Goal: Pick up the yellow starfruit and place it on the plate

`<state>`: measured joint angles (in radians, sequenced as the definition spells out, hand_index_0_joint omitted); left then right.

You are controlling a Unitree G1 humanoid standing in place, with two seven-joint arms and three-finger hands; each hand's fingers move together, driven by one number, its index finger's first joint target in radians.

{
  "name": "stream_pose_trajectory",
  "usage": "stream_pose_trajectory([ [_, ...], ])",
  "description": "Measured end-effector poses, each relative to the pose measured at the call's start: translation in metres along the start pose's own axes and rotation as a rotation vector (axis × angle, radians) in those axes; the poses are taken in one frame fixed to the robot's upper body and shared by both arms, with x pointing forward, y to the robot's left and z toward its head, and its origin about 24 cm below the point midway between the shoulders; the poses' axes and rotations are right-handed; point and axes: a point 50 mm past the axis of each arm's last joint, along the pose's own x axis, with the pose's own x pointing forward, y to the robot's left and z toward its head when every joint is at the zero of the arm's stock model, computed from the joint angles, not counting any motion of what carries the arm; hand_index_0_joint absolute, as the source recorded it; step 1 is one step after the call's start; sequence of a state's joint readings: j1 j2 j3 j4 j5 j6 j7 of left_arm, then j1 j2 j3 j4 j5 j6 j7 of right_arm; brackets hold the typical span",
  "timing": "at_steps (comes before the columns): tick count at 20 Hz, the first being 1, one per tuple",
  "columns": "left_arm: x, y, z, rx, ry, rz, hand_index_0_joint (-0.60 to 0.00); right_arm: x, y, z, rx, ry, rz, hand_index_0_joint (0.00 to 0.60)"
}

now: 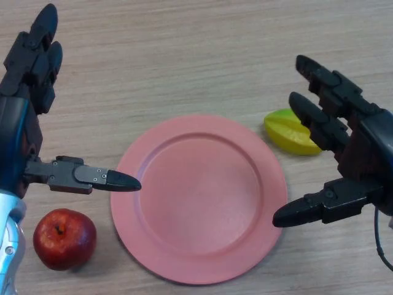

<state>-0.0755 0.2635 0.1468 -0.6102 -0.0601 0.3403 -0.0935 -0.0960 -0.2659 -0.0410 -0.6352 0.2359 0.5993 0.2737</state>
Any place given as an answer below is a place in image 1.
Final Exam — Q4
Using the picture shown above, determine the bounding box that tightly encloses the yellow starfruit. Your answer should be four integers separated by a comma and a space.
263, 108, 322, 157

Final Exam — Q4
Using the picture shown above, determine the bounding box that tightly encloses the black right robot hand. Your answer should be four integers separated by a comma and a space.
272, 54, 393, 229

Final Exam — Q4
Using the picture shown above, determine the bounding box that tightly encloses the pink round plate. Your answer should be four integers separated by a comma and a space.
109, 114, 289, 285

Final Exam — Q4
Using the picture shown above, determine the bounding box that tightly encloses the red apple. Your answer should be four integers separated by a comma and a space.
33, 208, 98, 271

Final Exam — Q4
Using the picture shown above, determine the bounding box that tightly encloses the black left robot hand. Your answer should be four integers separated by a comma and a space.
0, 3, 142, 199

